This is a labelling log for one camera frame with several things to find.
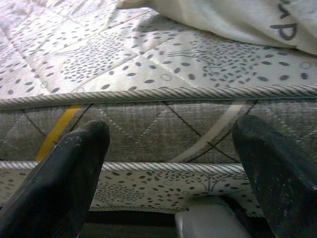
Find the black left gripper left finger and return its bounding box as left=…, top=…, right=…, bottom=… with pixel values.
left=0, top=120, right=111, bottom=238

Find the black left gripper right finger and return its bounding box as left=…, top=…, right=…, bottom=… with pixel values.
left=232, top=114, right=317, bottom=238

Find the white grey patterned mattress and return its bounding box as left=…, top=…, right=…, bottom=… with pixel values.
left=0, top=0, right=317, bottom=218

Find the white pillow with green print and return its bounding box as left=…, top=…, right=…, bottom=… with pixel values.
left=116, top=0, right=317, bottom=56

